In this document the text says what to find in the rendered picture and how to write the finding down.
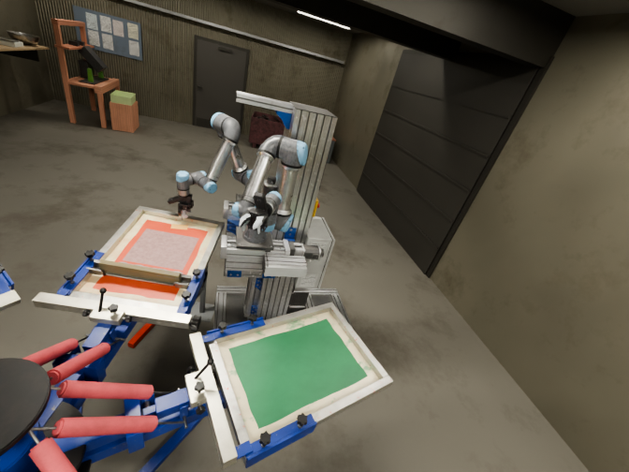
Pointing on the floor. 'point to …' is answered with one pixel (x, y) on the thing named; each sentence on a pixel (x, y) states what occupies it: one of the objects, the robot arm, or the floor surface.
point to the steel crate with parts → (264, 127)
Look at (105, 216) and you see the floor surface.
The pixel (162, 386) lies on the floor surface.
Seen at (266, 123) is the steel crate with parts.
